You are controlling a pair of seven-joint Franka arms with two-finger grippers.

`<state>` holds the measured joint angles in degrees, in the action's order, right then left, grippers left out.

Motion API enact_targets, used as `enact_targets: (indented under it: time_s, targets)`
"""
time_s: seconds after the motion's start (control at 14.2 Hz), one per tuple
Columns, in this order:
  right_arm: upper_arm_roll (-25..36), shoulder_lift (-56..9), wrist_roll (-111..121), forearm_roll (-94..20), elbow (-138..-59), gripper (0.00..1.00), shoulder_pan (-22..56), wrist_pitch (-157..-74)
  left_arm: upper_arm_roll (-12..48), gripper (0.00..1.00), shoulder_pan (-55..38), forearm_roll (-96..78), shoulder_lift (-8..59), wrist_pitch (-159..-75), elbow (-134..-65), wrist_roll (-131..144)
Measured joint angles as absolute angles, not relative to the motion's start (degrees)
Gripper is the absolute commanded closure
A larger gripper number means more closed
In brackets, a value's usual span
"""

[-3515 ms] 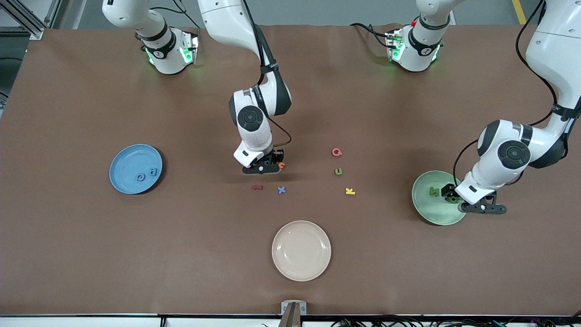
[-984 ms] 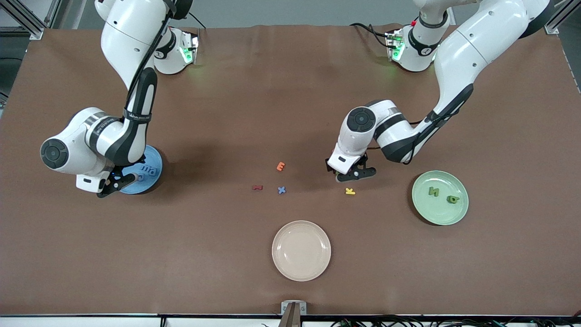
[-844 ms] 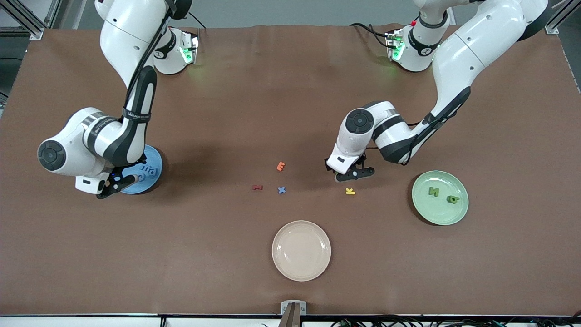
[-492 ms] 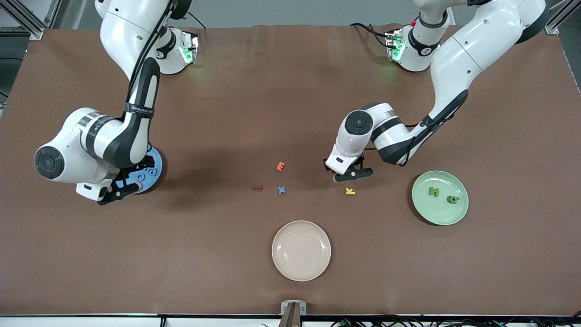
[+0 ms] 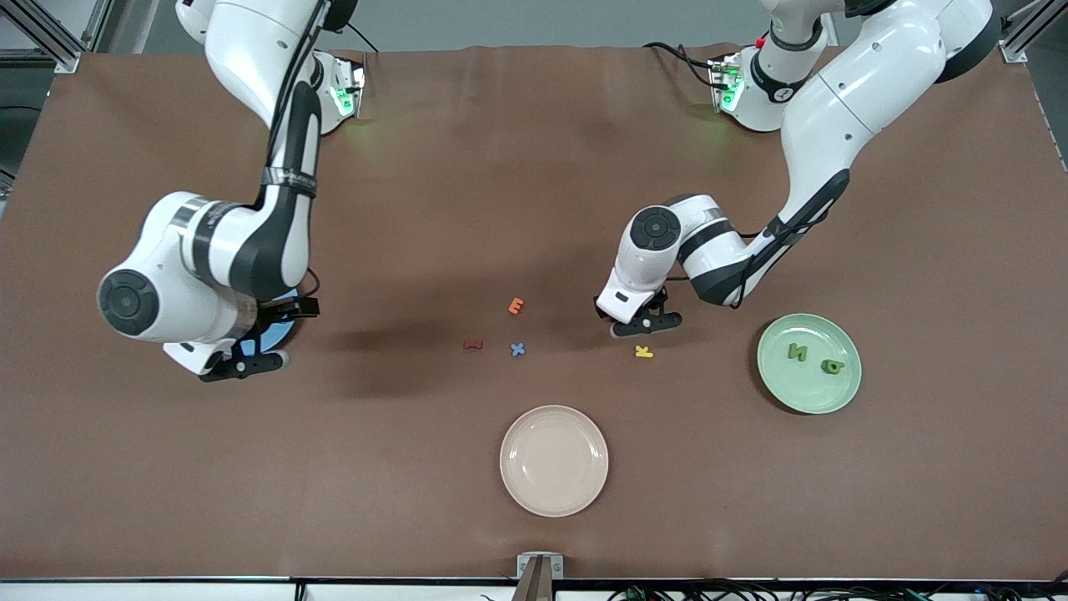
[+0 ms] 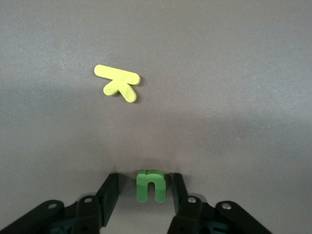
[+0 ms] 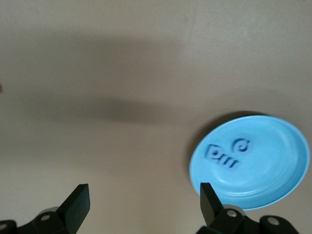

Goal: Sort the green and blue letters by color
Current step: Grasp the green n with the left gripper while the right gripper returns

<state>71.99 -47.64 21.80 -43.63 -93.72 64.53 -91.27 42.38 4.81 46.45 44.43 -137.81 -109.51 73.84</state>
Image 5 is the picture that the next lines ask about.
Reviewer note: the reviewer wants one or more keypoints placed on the green letter N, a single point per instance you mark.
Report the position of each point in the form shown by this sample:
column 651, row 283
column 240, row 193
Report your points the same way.
column 798, row 351

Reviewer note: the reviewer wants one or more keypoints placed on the green letter b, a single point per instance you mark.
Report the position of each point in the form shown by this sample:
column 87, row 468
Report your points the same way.
column 837, row 367

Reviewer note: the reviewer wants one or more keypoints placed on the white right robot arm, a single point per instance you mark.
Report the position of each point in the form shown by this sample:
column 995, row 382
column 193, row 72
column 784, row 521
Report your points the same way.
column 167, row 250

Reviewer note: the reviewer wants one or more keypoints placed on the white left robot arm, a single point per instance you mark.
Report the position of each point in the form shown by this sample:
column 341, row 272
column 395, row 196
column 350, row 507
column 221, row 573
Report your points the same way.
column 876, row 83

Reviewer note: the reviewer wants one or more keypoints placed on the blue plate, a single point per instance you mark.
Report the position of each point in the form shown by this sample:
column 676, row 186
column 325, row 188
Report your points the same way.
column 284, row 334

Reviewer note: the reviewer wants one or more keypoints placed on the orange letter E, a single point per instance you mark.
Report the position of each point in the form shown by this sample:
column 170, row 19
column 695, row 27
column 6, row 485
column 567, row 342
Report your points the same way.
column 516, row 305

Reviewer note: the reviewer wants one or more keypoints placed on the beige plate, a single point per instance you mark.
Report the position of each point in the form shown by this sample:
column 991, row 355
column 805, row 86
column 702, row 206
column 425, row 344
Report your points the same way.
column 554, row 461

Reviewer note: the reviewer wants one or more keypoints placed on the green plate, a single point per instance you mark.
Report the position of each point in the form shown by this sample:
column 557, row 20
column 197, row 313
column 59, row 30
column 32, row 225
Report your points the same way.
column 801, row 388

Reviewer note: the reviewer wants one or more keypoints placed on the brown table cover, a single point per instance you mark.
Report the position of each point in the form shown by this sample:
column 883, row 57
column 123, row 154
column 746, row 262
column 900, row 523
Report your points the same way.
column 167, row 467

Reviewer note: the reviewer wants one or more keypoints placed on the grey metal camera bracket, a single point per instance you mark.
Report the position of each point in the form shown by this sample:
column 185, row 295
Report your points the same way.
column 539, row 576

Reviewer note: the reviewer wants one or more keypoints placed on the white table frame rail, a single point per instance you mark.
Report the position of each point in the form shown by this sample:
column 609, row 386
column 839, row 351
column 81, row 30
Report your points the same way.
column 167, row 593

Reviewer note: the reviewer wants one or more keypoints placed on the aluminium frame profile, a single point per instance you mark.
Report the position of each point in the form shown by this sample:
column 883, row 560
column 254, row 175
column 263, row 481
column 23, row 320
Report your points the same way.
column 1012, row 50
column 65, row 60

